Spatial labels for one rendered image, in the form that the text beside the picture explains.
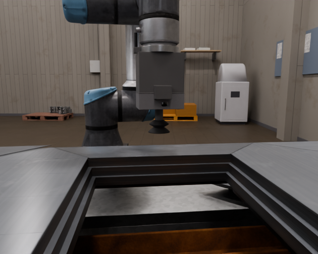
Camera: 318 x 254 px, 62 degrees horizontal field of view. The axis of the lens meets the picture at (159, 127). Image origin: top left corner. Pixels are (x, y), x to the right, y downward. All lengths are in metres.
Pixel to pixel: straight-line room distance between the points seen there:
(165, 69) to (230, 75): 6.34
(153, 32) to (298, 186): 0.33
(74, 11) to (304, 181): 0.51
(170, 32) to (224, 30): 8.14
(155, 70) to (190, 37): 7.95
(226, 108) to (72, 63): 4.86
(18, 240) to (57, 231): 0.05
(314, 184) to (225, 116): 6.33
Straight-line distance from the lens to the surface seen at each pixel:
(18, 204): 0.34
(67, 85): 8.77
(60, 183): 0.38
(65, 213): 0.33
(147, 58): 0.48
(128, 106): 0.92
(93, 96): 0.92
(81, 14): 0.60
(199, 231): 0.53
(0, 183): 0.42
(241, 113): 6.80
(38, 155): 0.53
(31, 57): 9.22
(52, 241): 0.29
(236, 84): 6.73
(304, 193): 0.37
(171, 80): 0.49
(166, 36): 0.48
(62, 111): 8.01
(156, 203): 0.72
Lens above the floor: 0.99
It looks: 9 degrees down
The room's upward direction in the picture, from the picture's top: straight up
